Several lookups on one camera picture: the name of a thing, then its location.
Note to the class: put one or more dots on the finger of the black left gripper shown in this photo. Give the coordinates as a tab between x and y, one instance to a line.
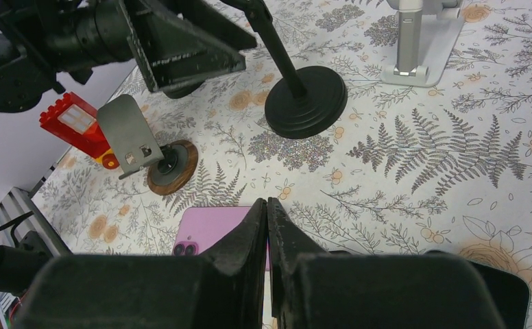
204	16
171	52

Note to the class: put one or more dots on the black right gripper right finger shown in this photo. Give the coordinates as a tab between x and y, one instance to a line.
313	288

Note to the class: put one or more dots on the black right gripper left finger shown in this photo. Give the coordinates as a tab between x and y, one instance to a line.
222	287

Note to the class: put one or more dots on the purple-edged smartphone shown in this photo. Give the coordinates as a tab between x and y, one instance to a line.
203	227

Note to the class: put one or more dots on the black phone stand with phone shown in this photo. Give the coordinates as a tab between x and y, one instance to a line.
306	101

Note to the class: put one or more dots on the black smartphone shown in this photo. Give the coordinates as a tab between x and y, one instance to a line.
510	295

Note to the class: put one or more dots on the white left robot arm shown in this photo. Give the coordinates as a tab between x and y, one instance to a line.
40	39

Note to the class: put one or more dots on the grey stand on wooden base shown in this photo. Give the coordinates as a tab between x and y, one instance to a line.
169	167

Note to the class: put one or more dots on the silver metal phone stand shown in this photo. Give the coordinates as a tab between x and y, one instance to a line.
427	32

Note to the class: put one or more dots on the red toy car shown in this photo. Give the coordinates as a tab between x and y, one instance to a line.
74	121

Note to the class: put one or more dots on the floral patterned mat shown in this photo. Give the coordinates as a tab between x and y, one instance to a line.
403	170

